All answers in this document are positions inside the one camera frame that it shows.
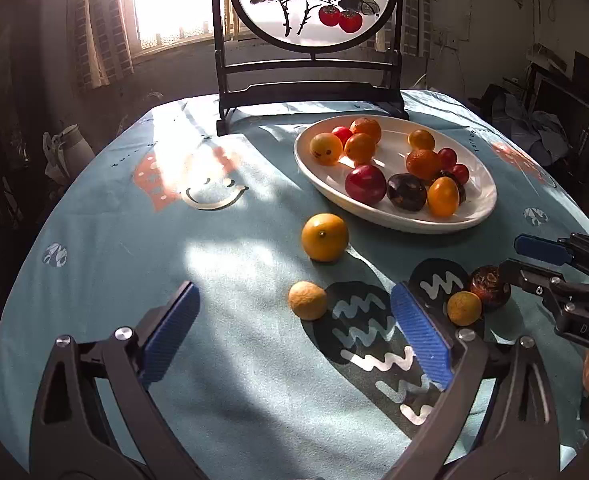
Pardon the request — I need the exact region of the orange round citrus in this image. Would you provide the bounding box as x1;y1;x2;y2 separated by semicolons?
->
427;177;459;218

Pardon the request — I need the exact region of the pale yellow lemon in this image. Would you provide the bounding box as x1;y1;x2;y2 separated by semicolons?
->
288;281;327;321

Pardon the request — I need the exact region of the red cherry tomato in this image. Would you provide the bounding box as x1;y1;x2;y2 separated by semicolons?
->
438;148;457;171
451;162;470;185

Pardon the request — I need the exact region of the small orange citrus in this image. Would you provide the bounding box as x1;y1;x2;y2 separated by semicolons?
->
301;214;349;263

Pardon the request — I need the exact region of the large orange tangerine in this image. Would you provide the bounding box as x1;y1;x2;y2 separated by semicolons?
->
406;148;441;182

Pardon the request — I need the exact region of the dark red plum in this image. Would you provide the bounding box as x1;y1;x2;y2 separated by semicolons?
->
345;165;387;206

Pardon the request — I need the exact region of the small yellow kumquat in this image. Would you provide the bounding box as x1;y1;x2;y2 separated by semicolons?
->
345;133;377;166

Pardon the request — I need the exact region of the yellow orange fruit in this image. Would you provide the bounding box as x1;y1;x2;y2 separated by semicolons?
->
309;132;343;166

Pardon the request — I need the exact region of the small red tomato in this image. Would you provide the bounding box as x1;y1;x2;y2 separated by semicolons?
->
331;126;353;146

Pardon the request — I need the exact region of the dark brown passion fruit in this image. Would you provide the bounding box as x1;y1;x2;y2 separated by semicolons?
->
435;170;467;206

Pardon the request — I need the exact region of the pile of dark clothes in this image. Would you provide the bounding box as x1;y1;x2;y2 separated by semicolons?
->
468;84;589;173

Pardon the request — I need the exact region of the light blue printed tablecloth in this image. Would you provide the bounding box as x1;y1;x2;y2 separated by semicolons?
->
0;91;589;479

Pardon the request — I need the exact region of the white oval plate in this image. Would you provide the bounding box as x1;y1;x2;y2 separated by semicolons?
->
292;114;499;235

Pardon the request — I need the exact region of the white ceramic jug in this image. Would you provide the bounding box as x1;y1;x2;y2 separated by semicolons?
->
42;125;95;186

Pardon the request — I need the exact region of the right checked curtain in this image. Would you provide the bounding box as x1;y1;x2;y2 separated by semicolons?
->
401;0;432;58

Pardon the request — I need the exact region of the checked curtain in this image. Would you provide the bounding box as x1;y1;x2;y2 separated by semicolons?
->
401;0;432;58
69;0;134;92

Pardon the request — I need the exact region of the left checked curtain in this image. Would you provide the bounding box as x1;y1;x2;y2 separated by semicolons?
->
69;0;134;92

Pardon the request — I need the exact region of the black framed round painted screen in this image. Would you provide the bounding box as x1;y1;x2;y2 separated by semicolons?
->
212;0;407;136

